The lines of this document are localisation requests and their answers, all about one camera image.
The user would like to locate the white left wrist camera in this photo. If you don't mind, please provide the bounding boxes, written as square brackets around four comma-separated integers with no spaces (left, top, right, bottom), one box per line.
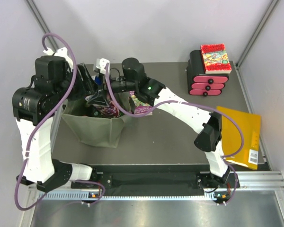
[43,47,73,70]

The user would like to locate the yellow folder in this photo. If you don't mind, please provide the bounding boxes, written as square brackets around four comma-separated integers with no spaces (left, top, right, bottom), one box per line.
[216,105,262,171]

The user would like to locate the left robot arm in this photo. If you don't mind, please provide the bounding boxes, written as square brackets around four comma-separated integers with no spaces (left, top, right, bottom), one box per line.
[12,55,98,192]

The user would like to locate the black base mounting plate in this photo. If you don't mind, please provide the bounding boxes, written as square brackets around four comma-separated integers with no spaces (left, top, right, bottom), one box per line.
[71,165,241,196]

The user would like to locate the blue juice carton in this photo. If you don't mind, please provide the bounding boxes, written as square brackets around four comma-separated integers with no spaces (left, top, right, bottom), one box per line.
[85,76,121,118]

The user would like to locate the purple treehouse book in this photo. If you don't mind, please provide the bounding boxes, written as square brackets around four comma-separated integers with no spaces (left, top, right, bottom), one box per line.
[129,91,152,115]

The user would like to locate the black pink drawer unit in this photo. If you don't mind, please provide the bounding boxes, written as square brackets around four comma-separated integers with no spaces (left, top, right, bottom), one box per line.
[186,50,229,97]

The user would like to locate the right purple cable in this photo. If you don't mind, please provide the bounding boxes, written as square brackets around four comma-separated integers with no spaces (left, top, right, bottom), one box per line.
[105,62,245,205]

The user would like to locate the purple cable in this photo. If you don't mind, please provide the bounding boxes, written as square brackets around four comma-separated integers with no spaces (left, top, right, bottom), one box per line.
[105,62,245,205]
[15,33,107,211]

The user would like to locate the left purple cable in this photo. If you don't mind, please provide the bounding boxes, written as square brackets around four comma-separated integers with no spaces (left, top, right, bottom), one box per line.
[15,33,107,211]

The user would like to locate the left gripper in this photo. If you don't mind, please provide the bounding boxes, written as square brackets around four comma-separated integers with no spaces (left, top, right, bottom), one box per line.
[52,62,98,103]

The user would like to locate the red comic book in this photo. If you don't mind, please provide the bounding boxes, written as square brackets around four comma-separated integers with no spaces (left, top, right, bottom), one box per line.
[200,44,232,74]

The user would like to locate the aluminium frame rail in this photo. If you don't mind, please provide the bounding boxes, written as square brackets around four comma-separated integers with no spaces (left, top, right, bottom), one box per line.
[30,171,284,203]

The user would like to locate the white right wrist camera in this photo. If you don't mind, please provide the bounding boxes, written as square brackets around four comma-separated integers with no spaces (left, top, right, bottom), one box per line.
[93,58,110,75]

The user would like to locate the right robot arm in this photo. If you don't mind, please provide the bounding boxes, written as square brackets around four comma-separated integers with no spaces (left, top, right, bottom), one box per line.
[94,58,231,187]

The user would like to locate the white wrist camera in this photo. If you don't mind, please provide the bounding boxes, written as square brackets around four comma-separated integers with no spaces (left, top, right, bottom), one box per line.
[43,47,73,70]
[93,58,110,75]

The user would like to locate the green canvas bag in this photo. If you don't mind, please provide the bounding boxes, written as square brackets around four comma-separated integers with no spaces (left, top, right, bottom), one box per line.
[62,94,130,148]

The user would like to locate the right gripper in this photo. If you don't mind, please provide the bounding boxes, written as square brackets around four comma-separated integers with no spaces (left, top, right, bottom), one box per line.
[88,74,137,107]

